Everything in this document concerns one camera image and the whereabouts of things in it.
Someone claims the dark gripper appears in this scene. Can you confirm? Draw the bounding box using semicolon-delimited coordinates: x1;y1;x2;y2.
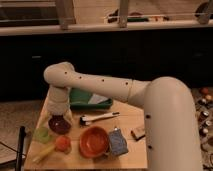
48;115;71;135

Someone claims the orange-red apple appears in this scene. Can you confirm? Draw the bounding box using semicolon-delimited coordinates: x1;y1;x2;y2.
55;136;71;146

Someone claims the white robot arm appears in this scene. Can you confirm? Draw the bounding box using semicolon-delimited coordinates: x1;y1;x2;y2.
44;62;203;171

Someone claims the green plastic cup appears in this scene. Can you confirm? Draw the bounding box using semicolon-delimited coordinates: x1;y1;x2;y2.
34;127;51;144

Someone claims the green tray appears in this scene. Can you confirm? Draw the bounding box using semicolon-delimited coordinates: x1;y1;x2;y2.
69;88;113;109

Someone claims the orange bowl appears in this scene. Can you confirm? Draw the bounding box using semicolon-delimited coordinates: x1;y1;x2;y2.
79;126;109;158

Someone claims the black pole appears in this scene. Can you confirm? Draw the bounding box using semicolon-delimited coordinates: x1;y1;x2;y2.
15;126;26;171

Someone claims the blue-grey sponge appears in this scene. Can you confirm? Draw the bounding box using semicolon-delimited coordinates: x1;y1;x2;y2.
109;128;129;156

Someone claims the brown wooden block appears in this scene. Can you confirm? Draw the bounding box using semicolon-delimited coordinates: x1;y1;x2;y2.
131;126;145;141

